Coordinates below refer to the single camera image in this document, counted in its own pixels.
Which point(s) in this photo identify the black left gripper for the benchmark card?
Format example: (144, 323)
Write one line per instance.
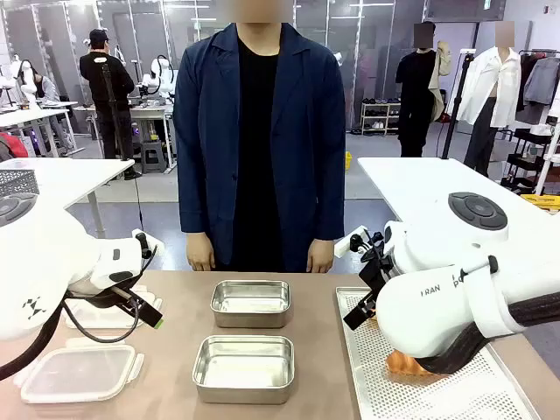
(100, 299)

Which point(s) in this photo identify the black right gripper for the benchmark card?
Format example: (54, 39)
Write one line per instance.
(378, 273)

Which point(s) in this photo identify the clear plastic clip lid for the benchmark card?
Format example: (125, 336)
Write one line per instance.
(79, 372)
(100, 317)

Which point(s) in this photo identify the steel rectangular container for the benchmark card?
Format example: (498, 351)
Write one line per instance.
(250, 304)
(244, 367)

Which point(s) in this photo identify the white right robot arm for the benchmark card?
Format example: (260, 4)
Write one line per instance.
(459, 280)

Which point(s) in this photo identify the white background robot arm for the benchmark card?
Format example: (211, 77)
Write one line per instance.
(159, 79)

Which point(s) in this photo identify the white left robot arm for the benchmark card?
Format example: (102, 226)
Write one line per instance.
(39, 262)

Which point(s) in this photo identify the person's left hand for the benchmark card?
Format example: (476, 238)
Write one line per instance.
(320, 258)

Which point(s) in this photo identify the person's right hand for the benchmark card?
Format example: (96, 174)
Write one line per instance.
(200, 256)

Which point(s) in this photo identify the perforated metal baking tray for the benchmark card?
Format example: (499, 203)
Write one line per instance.
(394, 385)

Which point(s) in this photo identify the large white side table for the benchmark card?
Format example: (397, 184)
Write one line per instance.
(415, 188)

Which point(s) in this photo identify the grey plastic stool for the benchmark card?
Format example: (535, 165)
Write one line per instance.
(154, 156)

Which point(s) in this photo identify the white table with basket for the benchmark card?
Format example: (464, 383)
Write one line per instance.
(74, 175)

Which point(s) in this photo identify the grey mesh basket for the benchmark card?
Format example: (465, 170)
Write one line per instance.
(17, 181)

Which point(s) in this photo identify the person in navy jacket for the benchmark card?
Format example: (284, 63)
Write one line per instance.
(262, 144)

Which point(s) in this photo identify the white shoe rack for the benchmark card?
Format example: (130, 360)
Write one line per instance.
(380, 116)

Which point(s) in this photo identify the background workbench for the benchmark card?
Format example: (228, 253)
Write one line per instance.
(149, 114)

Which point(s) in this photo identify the thin black tripod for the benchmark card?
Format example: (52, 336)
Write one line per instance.
(114, 109)

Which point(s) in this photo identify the yellow crate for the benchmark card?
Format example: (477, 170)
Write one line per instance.
(542, 201)

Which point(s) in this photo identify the red object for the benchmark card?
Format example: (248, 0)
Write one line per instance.
(12, 146)

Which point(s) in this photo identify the standing person in black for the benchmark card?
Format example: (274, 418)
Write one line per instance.
(417, 96)

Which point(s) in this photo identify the black rolling cart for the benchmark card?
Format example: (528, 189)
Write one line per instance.
(525, 157)

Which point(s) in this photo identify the white background desk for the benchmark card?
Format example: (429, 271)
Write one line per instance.
(30, 118)

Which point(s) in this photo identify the black stand with phone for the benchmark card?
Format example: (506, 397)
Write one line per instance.
(455, 105)

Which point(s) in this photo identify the seated person grey hoodie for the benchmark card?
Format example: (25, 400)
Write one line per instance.
(44, 87)

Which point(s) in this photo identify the small white background robot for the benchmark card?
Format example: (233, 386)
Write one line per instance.
(24, 83)

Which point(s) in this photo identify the clothes rack with garments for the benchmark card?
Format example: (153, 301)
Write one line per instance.
(540, 83)

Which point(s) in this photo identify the right arm white wrist camera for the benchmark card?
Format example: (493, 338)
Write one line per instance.
(350, 242)

